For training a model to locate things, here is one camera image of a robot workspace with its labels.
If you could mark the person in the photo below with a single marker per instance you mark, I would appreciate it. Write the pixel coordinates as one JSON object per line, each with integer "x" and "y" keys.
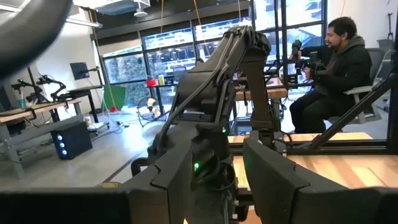
{"x": 348, "y": 68}

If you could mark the green board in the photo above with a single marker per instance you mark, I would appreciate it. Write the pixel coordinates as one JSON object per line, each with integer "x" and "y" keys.
{"x": 114, "y": 96}

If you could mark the red container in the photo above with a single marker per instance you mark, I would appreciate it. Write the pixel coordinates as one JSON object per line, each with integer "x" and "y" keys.
{"x": 151, "y": 82}

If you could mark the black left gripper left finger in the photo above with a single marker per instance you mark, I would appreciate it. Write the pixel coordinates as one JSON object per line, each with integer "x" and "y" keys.
{"x": 168, "y": 186}

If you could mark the wooden workbench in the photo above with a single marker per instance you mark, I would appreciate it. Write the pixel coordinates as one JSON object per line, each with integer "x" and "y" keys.
{"x": 40, "y": 107}

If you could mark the black diagonal frame strut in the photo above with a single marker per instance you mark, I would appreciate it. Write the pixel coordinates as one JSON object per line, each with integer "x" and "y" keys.
{"x": 351, "y": 113}

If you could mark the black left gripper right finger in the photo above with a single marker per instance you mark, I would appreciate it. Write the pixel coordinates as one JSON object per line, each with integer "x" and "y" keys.
{"x": 273, "y": 193}

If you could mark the grey chair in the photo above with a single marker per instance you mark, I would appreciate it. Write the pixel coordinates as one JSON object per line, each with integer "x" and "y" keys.
{"x": 377, "y": 62}

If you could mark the white cup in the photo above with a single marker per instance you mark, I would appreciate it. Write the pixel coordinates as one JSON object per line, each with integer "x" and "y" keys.
{"x": 87, "y": 120}

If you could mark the black background robot arm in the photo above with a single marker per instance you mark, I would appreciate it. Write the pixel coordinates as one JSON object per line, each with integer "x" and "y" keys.
{"x": 29, "y": 88}
{"x": 56, "y": 84}

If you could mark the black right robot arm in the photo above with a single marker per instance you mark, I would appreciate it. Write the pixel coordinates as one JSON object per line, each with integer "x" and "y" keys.
{"x": 248, "y": 77}

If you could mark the ceiling tube light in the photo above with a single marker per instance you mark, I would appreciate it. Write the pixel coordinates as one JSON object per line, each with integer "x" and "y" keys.
{"x": 84, "y": 22}

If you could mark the wooden table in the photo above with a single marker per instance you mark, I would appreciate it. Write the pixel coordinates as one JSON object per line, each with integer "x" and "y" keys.
{"x": 267, "y": 93}

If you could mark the black computer tower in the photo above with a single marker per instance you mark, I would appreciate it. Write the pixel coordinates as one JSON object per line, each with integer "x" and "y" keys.
{"x": 74, "y": 140}

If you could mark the black monitor on arm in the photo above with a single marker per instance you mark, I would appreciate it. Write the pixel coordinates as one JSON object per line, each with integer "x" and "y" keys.
{"x": 79, "y": 71}

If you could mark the black desk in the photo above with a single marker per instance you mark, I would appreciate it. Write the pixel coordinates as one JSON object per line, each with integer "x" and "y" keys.
{"x": 82, "y": 91}

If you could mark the black floor fan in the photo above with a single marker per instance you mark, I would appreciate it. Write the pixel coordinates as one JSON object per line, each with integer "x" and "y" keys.
{"x": 149, "y": 109}

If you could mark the yellow-green cup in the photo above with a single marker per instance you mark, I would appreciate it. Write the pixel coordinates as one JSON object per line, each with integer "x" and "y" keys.
{"x": 161, "y": 80}

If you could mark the teal cup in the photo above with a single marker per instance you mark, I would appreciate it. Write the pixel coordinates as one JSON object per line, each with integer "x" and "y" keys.
{"x": 22, "y": 104}

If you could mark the white ceiling lamp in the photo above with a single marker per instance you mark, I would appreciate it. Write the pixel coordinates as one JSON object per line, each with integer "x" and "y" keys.
{"x": 140, "y": 13}

